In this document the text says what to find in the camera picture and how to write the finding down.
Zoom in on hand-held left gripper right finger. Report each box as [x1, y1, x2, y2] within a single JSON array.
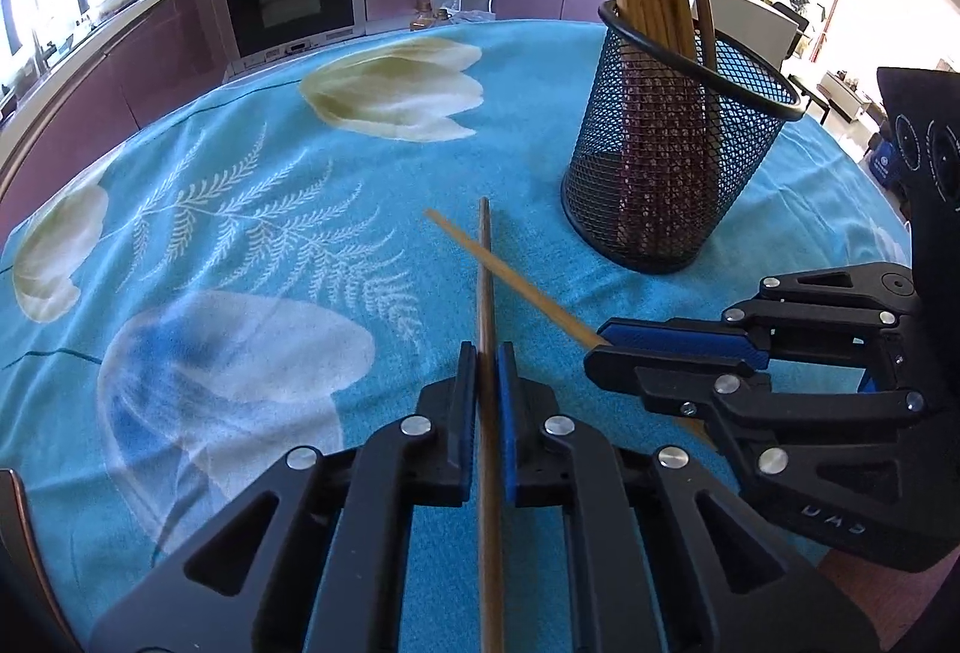
[[495, 342, 880, 653]]

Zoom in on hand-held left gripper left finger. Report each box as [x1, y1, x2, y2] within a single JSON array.
[[88, 342, 479, 653]]

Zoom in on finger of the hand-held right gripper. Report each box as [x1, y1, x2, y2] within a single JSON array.
[[598, 261, 920, 370], [582, 345, 932, 480]]

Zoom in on wooden chopstick red floral end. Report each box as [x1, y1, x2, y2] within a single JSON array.
[[424, 207, 719, 453], [477, 195, 505, 653]]

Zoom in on black mesh holder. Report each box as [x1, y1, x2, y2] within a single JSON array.
[[561, 0, 807, 275]]

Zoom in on person's right forearm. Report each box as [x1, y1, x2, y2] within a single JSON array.
[[814, 537, 960, 653]]

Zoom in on blue floral tablecloth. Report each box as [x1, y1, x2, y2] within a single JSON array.
[[0, 17, 912, 653]]

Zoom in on purple kitchen cabinets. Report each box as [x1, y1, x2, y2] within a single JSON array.
[[0, 0, 623, 204]]

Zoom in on brown chair back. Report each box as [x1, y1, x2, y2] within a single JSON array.
[[0, 468, 57, 653]]

